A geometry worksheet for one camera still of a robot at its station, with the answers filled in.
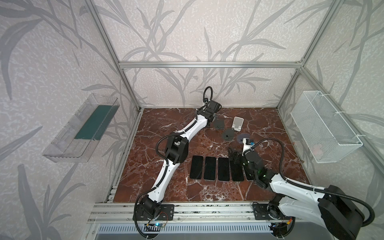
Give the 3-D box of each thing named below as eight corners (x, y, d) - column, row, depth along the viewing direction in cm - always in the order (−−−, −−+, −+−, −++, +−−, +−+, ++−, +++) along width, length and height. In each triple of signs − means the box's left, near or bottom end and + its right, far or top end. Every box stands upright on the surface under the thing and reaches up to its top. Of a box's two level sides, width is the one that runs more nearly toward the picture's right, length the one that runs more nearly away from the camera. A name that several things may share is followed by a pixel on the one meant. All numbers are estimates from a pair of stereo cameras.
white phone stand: (230, 129, 110) (232, 121, 102) (232, 124, 113) (234, 115, 106) (240, 132, 108) (243, 124, 101) (241, 126, 111) (244, 118, 104)
